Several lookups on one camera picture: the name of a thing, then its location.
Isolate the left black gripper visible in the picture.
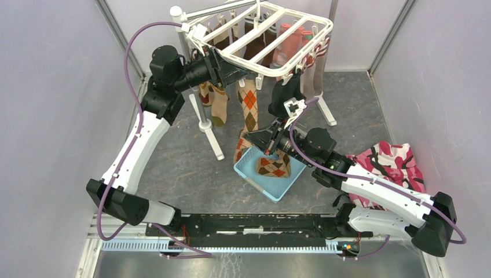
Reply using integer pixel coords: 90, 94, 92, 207
173, 45, 251, 93

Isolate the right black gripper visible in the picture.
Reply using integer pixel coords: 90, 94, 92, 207
243, 116, 316, 168

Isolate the argyle beige sock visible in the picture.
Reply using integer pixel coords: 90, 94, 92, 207
233, 79, 258, 163
255, 151, 291, 178

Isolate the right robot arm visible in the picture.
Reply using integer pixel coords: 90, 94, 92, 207
243, 121, 461, 257

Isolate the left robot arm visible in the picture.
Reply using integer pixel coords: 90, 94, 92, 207
86, 45, 250, 236

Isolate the light blue plastic basket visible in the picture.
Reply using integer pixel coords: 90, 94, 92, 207
233, 147, 306, 203

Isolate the brown sock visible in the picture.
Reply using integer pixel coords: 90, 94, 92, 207
243, 16, 277, 68

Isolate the black sock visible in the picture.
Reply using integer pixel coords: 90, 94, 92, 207
268, 73, 305, 119

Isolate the salmon pink sock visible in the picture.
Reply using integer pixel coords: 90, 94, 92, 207
302, 31, 330, 71
270, 27, 304, 69

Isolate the white sock drying rack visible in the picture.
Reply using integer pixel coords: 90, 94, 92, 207
170, 0, 338, 162

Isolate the grey sock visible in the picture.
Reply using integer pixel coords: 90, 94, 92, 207
301, 63, 324, 100

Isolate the pink camouflage cloth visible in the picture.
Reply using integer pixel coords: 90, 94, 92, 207
347, 141, 426, 193

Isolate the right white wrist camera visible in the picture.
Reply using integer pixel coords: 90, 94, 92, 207
284, 98, 307, 118

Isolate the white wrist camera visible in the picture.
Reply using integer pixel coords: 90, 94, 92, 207
181, 23, 208, 56
284, 98, 307, 118

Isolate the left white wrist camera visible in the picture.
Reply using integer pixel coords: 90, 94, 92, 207
181, 23, 208, 56

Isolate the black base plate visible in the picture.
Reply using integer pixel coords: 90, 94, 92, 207
165, 214, 373, 248

